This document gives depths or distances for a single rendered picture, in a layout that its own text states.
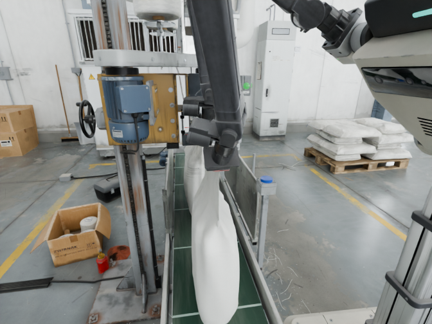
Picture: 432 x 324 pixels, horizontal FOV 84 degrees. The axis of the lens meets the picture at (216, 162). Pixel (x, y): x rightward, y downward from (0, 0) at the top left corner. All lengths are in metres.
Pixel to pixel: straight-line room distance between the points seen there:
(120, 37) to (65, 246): 1.51
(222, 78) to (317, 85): 5.57
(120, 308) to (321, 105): 5.47
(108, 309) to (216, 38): 1.64
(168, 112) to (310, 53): 4.95
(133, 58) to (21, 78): 5.01
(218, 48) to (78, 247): 1.91
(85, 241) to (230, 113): 1.78
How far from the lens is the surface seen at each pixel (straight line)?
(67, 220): 2.51
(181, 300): 1.26
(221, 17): 0.41
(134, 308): 1.76
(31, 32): 5.75
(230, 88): 0.47
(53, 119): 5.78
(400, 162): 4.41
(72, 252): 2.17
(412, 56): 0.67
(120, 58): 0.93
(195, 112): 0.92
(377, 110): 6.96
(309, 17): 0.87
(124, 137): 0.98
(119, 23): 1.22
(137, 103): 0.89
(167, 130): 1.16
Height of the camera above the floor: 1.35
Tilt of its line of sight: 21 degrees down
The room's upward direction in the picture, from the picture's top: straight up
